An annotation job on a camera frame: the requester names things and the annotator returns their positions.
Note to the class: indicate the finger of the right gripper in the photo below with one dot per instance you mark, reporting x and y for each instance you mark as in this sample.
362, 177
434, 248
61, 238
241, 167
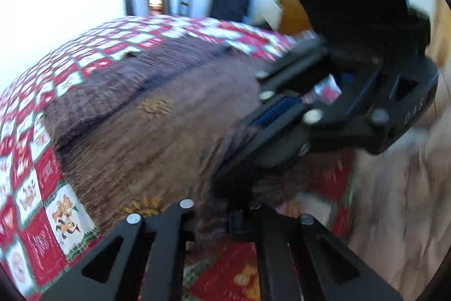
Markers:
269, 141
309, 62

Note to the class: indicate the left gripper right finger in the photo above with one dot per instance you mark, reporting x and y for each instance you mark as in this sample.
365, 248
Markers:
300, 259

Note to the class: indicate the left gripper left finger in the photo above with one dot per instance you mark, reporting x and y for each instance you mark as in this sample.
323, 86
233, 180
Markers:
140, 259

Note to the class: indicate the brown knitted sweater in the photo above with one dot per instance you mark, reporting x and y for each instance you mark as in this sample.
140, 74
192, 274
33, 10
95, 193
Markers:
153, 128

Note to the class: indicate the wooden dresser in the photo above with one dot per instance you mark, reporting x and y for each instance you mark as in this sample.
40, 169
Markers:
294, 18

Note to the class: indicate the red patchwork bedspread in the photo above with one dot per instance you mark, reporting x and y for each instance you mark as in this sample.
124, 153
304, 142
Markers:
45, 229

